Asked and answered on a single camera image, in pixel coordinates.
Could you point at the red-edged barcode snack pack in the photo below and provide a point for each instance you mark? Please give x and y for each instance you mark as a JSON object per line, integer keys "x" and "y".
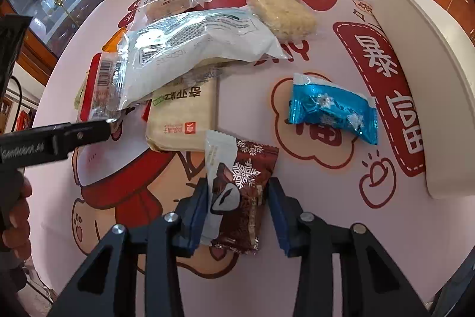
{"x": 100, "y": 98}

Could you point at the green snack pouch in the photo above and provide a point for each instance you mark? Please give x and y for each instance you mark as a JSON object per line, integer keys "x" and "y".
{"x": 79, "y": 96}

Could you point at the brown bread slice pack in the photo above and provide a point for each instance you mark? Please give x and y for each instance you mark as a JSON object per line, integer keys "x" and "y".
{"x": 157, "y": 9}

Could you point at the pink printed table mat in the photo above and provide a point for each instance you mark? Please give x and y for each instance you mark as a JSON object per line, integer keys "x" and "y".
{"x": 333, "y": 174}

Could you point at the puffed rice cake pack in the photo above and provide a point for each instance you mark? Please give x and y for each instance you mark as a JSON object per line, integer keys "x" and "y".
{"x": 288, "y": 20}

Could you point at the person's left hand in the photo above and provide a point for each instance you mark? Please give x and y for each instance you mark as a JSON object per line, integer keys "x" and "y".
{"x": 17, "y": 236}

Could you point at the white plastic storage bin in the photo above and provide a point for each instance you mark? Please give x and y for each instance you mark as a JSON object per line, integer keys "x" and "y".
{"x": 437, "y": 58}

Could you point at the large white-blue snack bag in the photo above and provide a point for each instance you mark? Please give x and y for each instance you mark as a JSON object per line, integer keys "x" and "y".
{"x": 160, "y": 52}

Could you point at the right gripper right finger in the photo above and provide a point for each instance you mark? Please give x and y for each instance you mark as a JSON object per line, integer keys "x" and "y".
{"x": 332, "y": 256}

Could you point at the beige cracker pack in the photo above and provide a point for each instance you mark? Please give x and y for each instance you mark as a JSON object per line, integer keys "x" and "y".
{"x": 180, "y": 115}

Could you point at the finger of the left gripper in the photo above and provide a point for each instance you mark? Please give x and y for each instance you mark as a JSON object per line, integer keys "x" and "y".
{"x": 86, "y": 133}

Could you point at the brown snowflake snack pack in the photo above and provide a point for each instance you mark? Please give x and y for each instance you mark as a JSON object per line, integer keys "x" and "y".
{"x": 237, "y": 171}

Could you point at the blue foil snack pack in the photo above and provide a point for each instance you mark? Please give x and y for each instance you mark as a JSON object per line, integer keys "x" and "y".
{"x": 320, "y": 102}

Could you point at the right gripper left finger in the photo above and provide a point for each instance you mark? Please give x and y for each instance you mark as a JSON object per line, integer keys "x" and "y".
{"x": 105, "y": 283}

